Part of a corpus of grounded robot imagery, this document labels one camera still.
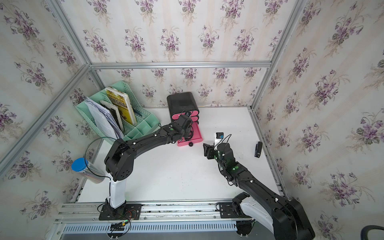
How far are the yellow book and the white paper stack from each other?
0.12m

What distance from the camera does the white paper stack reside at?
0.81m

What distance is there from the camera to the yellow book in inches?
36.5
